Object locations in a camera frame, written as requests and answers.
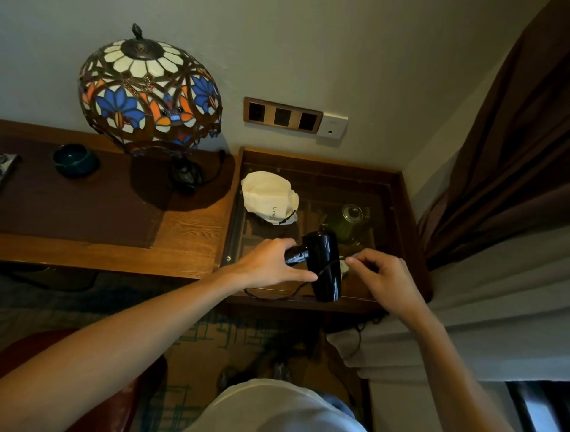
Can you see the white wall socket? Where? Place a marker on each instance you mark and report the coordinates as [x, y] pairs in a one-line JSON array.
[[332, 126]]

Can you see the small white cup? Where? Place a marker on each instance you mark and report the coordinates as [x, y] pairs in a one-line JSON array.
[[344, 267]]

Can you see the person's left hand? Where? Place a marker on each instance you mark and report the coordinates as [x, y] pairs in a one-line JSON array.
[[262, 267]]

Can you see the white sheer curtain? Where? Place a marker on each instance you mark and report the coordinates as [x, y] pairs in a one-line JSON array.
[[498, 320]]

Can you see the stained glass table lamp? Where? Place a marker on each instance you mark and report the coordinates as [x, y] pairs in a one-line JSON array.
[[149, 98]]

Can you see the person's left thumb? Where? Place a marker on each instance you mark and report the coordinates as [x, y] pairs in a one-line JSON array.
[[299, 275]]

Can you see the person's right hand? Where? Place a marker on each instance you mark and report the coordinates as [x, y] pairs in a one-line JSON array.
[[394, 285]]

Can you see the bronze wall switch panel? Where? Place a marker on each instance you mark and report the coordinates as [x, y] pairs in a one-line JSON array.
[[294, 116]]

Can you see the brown curtain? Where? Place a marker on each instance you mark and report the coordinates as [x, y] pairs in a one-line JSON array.
[[512, 142]]

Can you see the dark window frame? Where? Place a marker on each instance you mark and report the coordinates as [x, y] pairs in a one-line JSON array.
[[541, 407]]

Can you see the brown leather desk mat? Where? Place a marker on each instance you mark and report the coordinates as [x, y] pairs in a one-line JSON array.
[[80, 204]]

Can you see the black hair dryer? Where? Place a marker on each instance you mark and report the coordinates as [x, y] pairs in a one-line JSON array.
[[324, 262]]

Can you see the red leather chair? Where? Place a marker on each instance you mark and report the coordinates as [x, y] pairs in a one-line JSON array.
[[111, 407]]

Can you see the person's right forearm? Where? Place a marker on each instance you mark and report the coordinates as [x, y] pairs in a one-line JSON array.
[[449, 378]]

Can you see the person's right thumb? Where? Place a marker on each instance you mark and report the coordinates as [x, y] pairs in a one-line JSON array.
[[356, 266]]

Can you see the glass-top wooden side table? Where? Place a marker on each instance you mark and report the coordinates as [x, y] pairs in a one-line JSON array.
[[383, 187]]

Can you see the dark teal ceramic bowl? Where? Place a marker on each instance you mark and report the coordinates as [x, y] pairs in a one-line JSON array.
[[75, 161]]

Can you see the wooden desk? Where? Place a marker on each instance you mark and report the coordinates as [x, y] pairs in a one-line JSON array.
[[191, 240]]

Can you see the person's left forearm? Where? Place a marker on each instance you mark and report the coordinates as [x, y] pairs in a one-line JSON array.
[[111, 351]]

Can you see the person's white shirt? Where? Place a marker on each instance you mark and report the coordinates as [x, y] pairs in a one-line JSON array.
[[271, 409]]

